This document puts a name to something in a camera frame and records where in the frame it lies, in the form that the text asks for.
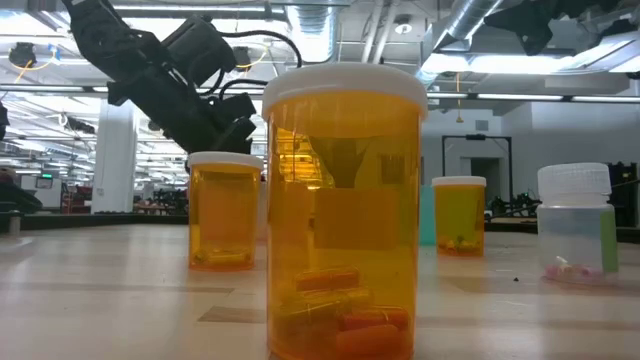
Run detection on large orange pill bottle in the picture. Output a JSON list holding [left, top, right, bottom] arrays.
[[261, 62, 430, 360]]

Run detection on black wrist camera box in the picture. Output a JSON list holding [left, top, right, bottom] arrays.
[[162, 14, 239, 87]]

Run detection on slanted silver air duct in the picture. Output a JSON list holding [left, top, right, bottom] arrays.
[[419, 0, 504, 54]]

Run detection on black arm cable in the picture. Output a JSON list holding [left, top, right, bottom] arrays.
[[217, 29, 304, 101]]

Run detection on teal translucent bottle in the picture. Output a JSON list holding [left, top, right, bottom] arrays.
[[418, 184, 437, 247]]

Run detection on orange pill bottle yellow capsules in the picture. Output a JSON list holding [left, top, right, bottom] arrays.
[[187, 151, 265, 273]]

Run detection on white building column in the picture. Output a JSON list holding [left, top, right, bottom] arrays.
[[91, 98, 139, 215]]

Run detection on black cabinet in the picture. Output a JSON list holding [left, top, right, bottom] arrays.
[[607, 160, 640, 229]]

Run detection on black door frame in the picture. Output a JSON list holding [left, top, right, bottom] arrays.
[[441, 134, 514, 201]]

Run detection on black ceiling device yellow cable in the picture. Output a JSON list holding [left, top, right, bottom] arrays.
[[8, 42, 37, 69]]

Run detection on clear bottle pink pills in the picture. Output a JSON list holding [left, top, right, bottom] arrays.
[[537, 162, 620, 287]]

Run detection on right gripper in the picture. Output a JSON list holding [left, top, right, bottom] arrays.
[[483, 2, 569, 57]]

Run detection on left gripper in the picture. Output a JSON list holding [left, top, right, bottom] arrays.
[[106, 64, 258, 155]]

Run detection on orange pill bottle mixed pills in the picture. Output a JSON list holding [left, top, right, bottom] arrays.
[[432, 175, 488, 258]]

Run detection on wide silver air duct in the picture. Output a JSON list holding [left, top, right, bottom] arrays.
[[285, 0, 342, 65]]

